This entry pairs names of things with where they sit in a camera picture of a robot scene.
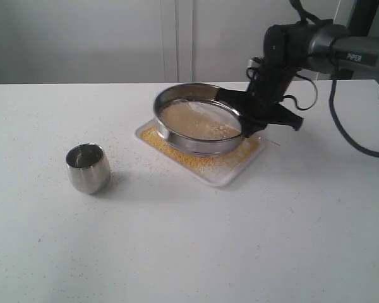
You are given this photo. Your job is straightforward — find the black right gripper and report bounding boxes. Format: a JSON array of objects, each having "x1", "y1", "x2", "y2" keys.
[{"x1": 215, "y1": 63, "x2": 303, "y2": 138}]

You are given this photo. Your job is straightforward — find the round stainless steel sieve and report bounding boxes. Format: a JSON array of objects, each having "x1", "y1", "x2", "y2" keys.
[{"x1": 153, "y1": 83, "x2": 244, "y2": 157}]

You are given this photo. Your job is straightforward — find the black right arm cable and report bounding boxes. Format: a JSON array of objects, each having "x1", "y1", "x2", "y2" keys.
[{"x1": 246, "y1": 0, "x2": 379, "y2": 160}]

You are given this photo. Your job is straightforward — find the stainless steel cup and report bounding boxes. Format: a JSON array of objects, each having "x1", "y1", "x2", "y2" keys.
[{"x1": 65, "y1": 143, "x2": 111, "y2": 194}]

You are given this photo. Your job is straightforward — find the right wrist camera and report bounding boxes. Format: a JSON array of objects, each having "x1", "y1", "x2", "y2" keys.
[{"x1": 247, "y1": 57, "x2": 265, "y2": 73}]

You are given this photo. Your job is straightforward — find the yellow grain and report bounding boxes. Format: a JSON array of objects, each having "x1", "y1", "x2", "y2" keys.
[{"x1": 139, "y1": 126, "x2": 262, "y2": 175}]

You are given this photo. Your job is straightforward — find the white cabinet doors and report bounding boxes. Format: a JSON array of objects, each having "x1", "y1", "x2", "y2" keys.
[{"x1": 0, "y1": 0, "x2": 358, "y2": 85}]

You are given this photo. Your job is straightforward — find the white plastic tray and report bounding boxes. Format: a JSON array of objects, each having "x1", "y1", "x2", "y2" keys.
[{"x1": 135, "y1": 120, "x2": 266, "y2": 187}]

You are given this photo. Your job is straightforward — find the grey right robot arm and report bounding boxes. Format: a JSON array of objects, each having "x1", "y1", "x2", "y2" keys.
[{"x1": 216, "y1": 20, "x2": 379, "y2": 138}]

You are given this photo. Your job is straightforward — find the pale coarse grains in sieve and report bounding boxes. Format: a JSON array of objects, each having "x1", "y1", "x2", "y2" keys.
[{"x1": 160, "y1": 102, "x2": 241, "y2": 140}]

